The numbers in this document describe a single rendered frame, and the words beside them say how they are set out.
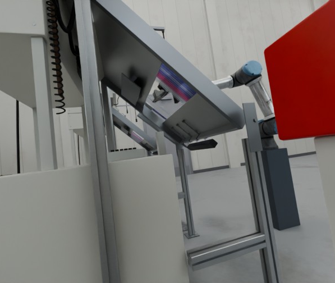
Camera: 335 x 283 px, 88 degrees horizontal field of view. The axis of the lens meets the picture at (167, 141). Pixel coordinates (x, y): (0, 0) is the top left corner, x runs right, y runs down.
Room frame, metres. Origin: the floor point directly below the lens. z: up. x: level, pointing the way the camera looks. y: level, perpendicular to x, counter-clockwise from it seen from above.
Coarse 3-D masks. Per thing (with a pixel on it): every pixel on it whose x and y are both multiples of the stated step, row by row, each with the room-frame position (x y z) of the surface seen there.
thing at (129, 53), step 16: (96, 16) 0.64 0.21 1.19; (96, 32) 0.74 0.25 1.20; (112, 32) 0.66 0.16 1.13; (112, 48) 0.77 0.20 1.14; (128, 48) 0.70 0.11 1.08; (144, 48) 0.63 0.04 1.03; (112, 64) 0.91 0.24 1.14; (128, 64) 0.81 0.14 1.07; (144, 64) 0.72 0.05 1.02; (160, 64) 0.66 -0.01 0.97; (112, 80) 1.13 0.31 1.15; (128, 80) 0.88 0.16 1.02; (144, 80) 0.85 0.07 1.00; (128, 96) 1.08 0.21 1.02; (144, 96) 1.03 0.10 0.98
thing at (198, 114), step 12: (180, 108) 0.88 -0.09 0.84; (192, 108) 0.80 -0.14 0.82; (204, 108) 0.74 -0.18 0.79; (168, 120) 1.13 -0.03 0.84; (180, 120) 1.01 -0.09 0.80; (192, 120) 0.91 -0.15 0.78; (204, 120) 0.83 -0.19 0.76; (216, 120) 0.77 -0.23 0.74; (180, 132) 1.18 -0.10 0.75; (192, 132) 1.05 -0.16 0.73
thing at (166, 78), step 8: (160, 72) 0.72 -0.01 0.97; (168, 72) 0.69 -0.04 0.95; (160, 80) 0.78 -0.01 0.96; (168, 80) 0.74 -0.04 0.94; (176, 80) 0.70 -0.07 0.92; (168, 88) 0.80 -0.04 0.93; (176, 88) 0.76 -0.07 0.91; (184, 88) 0.72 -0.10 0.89; (176, 96) 0.82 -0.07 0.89; (184, 96) 0.77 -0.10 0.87; (192, 96) 0.73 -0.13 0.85
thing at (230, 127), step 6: (222, 126) 0.77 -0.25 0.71; (228, 126) 0.71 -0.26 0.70; (234, 126) 0.67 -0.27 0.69; (204, 132) 0.94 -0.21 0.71; (210, 132) 0.86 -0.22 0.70; (216, 132) 0.79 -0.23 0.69; (222, 132) 0.74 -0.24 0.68; (228, 132) 0.71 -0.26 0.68; (186, 138) 1.19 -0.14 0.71; (192, 138) 1.06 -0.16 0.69; (198, 138) 0.97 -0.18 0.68
